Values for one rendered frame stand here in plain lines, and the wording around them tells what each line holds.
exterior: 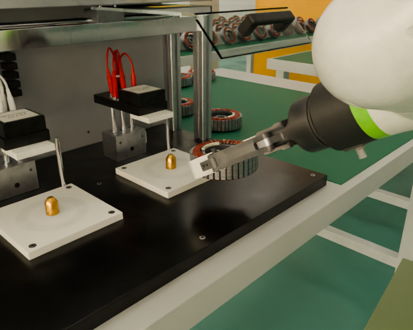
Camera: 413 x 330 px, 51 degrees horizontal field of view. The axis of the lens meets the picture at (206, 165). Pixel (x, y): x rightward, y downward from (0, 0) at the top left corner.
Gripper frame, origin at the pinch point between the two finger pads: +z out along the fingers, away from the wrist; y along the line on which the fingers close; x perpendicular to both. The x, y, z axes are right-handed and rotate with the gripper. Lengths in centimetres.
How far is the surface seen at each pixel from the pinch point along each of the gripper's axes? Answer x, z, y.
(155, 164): 3.5, 17.4, -1.0
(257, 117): 7, 29, 46
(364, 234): -60, 63, 130
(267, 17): 17.5, -12.9, 6.6
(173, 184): -1.2, 9.5, -4.8
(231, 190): -5.8, 4.1, 2.4
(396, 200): -49, 45, 137
